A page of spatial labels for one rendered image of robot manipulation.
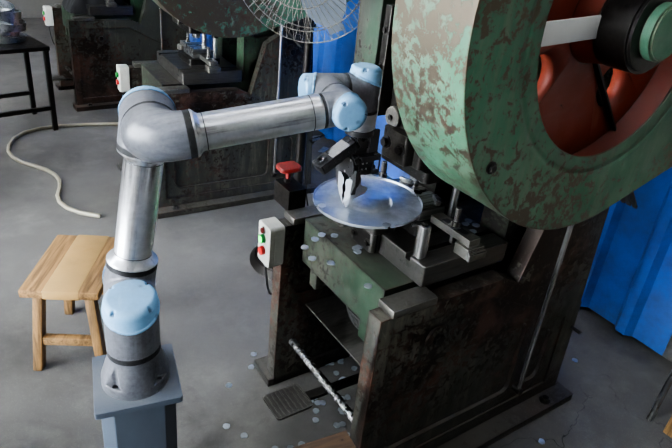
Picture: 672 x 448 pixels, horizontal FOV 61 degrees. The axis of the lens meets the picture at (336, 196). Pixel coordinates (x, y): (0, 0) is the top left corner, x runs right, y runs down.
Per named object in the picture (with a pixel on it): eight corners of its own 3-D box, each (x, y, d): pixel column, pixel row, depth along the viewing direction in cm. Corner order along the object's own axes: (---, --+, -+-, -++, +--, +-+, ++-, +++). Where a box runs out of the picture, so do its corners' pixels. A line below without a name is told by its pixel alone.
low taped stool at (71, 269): (67, 308, 222) (57, 233, 207) (131, 310, 224) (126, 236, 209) (31, 373, 191) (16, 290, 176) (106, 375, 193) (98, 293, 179)
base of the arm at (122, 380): (102, 407, 125) (98, 373, 121) (100, 360, 137) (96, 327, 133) (174, 392, 131) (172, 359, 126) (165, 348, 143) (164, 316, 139)
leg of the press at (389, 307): (358, 519, 156) (409, 232, 116) (335, 486, 164) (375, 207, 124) (570, 400, 204) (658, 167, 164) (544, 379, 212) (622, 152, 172)
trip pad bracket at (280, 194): (285, 245, 179) (289, 188, 170) (271, 230, 186) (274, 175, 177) (302, 241, 182) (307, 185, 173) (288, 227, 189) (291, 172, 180)
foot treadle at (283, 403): (276, 432, 165) (277, 419, 163) (261, 408, 172) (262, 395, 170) (431, 366, 196) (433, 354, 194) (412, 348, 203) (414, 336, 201)
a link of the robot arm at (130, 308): (105, 366, 123) (99, 315, 117) (104, 326, 134) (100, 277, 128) (163, 356, 127) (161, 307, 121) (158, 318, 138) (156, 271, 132)
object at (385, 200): (299, 182, 160) (300, 179, 159) (394, 173, 169) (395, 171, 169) (333, 235, 136) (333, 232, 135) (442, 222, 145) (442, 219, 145)
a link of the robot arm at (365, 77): (342, 60, 135) (376, 61, 138) (338, 105, 140) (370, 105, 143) (355, 69, 128) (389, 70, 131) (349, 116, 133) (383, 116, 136)
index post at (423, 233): (418, 260, 144) (425, 226, 139) (411, 254, 146) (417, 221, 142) (427, 257, 145) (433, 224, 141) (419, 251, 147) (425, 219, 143)
